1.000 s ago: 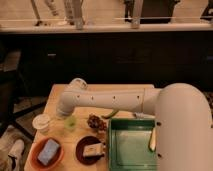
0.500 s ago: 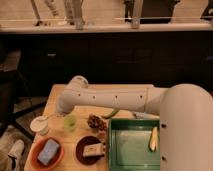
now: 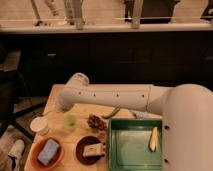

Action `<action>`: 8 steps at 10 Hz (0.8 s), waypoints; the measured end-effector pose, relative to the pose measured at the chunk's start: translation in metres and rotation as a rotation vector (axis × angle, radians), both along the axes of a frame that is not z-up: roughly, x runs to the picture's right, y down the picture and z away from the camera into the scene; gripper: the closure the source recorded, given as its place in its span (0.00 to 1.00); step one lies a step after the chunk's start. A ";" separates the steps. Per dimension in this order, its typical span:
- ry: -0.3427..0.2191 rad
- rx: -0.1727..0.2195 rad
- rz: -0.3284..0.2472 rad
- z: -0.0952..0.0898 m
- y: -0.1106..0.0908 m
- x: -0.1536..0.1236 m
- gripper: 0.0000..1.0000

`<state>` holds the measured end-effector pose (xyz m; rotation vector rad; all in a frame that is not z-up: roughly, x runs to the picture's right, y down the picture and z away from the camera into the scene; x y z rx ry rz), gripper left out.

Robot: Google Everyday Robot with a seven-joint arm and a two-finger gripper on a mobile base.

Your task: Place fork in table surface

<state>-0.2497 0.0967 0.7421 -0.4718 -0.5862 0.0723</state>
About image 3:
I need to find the green chili pepper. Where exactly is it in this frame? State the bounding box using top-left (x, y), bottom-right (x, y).
top-left (101, 107), bottom-right (120, 119)

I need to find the white small bowl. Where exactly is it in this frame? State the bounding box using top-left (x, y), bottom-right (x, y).
top-left (30, 117), bottom-right (49, 135)

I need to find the blue grey sponge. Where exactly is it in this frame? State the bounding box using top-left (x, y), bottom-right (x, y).
top-left (38, 139), bottom-right (60, 166)

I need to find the beige block on plate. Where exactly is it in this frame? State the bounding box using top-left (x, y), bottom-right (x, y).
top-left (83, 143), bottom-right (104, 157)

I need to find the white sneaker shoe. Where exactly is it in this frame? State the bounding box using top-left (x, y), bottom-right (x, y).
top-left (8, 139), bottom-right (25, 171)

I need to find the green small cup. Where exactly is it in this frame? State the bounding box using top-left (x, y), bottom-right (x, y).
top-left (64, 116), bottom-right (76, 131)

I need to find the dark brown plate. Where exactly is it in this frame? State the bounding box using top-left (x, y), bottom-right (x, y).
top-left (75, 136), bottom-right (103, 165)

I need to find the green plastic tray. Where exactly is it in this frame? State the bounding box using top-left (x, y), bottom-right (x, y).
top-left (108, 119), bottom-right (162, 171)

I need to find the orange bowl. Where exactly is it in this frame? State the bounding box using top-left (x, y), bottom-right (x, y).
top-left (30, 137), bottom-right (64, 171)

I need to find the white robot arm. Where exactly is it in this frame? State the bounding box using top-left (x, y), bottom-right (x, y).
top-left (56, 73), bottom-right (213, 171)

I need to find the grey folded cloth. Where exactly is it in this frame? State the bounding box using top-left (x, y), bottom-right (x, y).
top-left (132, 111), bottom-right (162, 119)

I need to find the dark grape bunch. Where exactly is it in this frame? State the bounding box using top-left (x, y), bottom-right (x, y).
top-left (87, 115), bottom-right (107, 131)

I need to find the black office chair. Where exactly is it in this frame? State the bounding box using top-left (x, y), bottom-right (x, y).
top-left (0, 49), bottom-right (46, 140)

